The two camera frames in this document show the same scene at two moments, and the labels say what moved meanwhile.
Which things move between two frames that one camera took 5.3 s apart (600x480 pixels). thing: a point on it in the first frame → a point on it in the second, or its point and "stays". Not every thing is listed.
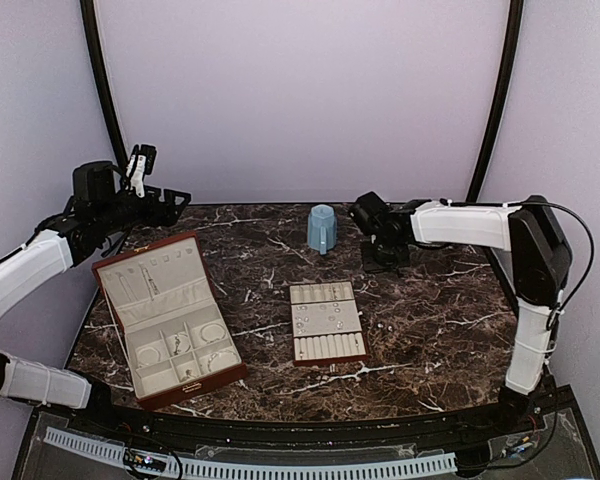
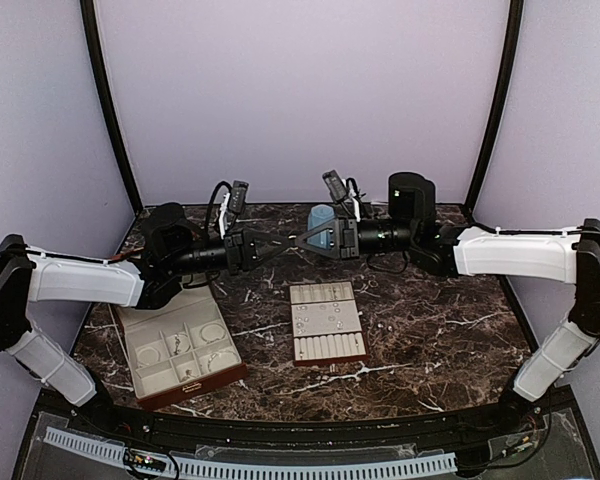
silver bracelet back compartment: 212,332 stays
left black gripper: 168,216 → 239,243
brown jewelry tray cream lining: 325,323 stays
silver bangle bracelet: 149,363 stays
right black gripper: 370,265 → 338,251
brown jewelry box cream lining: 164,297 stays
